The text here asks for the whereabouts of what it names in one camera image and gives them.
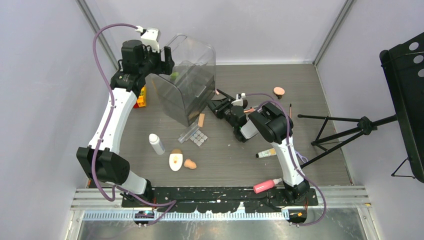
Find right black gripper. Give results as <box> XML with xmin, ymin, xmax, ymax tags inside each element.
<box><xmin>205</xmin><ymin>96</ymin><xmax>238</xmax><ymax>130</ymax></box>

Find clear acrylic drawer organizer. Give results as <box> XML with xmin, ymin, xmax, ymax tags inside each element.
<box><xmin>152</xmin><ymin>34</ymin><xmax>216</xmax><ymax>127</ymax></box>

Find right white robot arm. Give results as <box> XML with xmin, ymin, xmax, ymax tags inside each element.
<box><xmin>207</xmin><ymin>90</ymin><xmax>310</xmax><ymax>205</ymax></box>

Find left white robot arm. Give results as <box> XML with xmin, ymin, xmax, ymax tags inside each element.
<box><xmin>76</xmin><ymin>40</ymin><xmax>175</xmax><ymax>207</ymax></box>

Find pink makeup brush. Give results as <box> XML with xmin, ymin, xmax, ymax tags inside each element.
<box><xmin>243</xmin><ymin>106</ymin><xmax>258</xmax><ymax>113</ymax></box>

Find beige makeup sponge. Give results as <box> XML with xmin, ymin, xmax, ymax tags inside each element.
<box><xmin>183</xmin><ymin>158</ymin><xmax>197</xmax><ymax>170</ymax></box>

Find peach concealer stick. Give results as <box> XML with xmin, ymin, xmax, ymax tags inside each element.
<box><xmin>197</xmin><ymin>113</ymin><xmax>205</xmax><ymax>128</ymax></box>

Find grey square sample palette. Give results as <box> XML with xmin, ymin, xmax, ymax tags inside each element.
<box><xmin>189</xmin><ymin>129</ymin><xmax>208</xmax><ymax>147</ymax></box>

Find colourful toy block stack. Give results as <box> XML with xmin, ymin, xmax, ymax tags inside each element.
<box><xmin>133</xmin><ymin>86</ymin><xmax>147</xmax><ymax>109</ymax></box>

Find pink round powder puff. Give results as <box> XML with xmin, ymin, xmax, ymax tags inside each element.
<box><xmin>273</xmin><ymin>86</ymin><xmax>286</xmax><ymax>100</ymax></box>

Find clear small bottle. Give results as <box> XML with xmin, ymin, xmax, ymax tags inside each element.
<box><xmin>178</xmin><ymin>122</ymin><xmax>200</xmax><ymax>144</ymax></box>

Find small printed cream tube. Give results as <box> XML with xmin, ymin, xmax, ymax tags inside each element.
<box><xmin>255</xmin><ymin>148</ymin><xmax>277</xmax><ymax>159</ymax></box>

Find white oval compact case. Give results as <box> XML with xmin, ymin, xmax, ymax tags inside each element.
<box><xmin>168</xmin><ymin>148</ymin><xmax>184</xmax><ymax>172</ymax></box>

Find white cylindrical bottle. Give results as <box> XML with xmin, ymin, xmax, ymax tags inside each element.
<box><xmin>148</xmin><ymin>133</ymin><xmax>165</xmax><ymax>155</ymax></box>

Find purple eyelash curler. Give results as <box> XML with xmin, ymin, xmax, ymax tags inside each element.
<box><xmin>295</xmin><ymin>151</ymin><xmax>309</xmax><ymax>164</ymax></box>

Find pink spray bottle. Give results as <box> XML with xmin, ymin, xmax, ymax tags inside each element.
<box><xmin>253</xmin><ymin>178</ymin><xmax>283</xmax><ymax>194</ymax></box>

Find black tripod stand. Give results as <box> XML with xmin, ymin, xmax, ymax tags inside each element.
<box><xmin>297</xmin><ymin>114</ymin><xmax>398</xmax><ymax>169</ymax></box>

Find black perforated panel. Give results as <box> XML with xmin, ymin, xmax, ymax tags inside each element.
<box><xmin>379</xmin><ymin>33</ymin><xmax>424</xmax><ymax>183</ymax></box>

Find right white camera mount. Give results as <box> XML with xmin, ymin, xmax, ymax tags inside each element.
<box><xmin>232</xmin><ymin>92</ymin><xmax>247</xmax><ymax>108</ymax></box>

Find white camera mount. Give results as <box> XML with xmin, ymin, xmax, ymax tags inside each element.
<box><xmin>135</xmin><ymin>25</ymin><xmax>161</xmax><ymax>53</ymax></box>
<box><xmin>232</xmin><ymin>92</ymin><xmax>247</xmax><ymax>108</ymax></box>

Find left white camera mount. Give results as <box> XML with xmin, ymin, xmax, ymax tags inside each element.
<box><xmin>135</xmin><ymin>25</ymin><xmax>161</xmax><ymax>53</ymax></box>

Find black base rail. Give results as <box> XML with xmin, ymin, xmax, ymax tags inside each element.
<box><xmin>141</xmin><ymin>186</ymin><xmax>319</xmax><ymax>214</ymax></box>

